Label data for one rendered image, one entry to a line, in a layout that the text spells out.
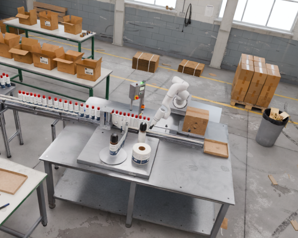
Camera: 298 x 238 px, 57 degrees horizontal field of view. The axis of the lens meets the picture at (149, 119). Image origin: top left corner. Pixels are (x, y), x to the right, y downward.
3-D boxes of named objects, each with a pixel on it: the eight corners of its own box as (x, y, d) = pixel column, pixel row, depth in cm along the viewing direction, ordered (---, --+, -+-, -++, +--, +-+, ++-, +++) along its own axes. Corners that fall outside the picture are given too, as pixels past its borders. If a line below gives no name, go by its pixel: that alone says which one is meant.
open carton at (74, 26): (59, 32, 670) (58, 17, 650) (70, 29, 705) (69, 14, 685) (74, 36, 660) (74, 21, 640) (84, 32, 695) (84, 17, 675)
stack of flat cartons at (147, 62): (131, 68, 736) (132, 57, 719) (136, 62, 781) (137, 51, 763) (154, 73, 727) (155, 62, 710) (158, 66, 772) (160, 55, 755)
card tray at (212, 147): (203, 152, 336) (204, 150, 334) (204, 140, 358) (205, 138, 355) (228, 157, 333) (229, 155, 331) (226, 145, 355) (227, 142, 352)
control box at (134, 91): (128, 97, 336) (129, 83, 325) (138, 94, 346) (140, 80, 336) (134, 101, 330) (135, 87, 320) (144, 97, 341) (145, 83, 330)
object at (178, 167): (39, 159, 294) (39, 158, 293) (90, 97, 419) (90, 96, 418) (234, 205, 274) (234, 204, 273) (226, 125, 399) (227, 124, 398)
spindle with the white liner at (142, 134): (136, 144, 325) (139, 124, 308) (138, 140, 332) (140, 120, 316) (144, 146, 324) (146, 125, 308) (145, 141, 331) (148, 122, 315)
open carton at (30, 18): (15, 24, 684) (13, 8, 664) (28, 20, 726) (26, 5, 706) (28, 26, 678) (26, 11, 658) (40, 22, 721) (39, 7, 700)
